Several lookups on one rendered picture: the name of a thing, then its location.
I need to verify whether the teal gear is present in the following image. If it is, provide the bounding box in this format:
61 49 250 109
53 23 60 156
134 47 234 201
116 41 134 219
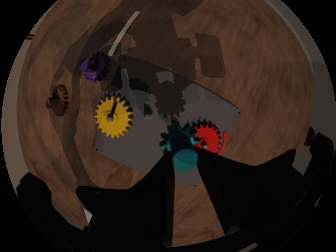
159 122 200 171

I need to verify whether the yellow gear with black stripe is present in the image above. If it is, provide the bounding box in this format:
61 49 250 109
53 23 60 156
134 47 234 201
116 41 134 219
95 94 133 138

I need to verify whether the red gear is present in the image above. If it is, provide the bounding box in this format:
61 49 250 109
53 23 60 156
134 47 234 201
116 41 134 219
193 122 221 154

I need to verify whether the dark purple gear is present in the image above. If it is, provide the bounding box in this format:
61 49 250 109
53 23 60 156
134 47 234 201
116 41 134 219
80 51 111 83

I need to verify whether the brown gear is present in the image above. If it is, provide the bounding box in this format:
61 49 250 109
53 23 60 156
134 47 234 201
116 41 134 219
45 85 68 117

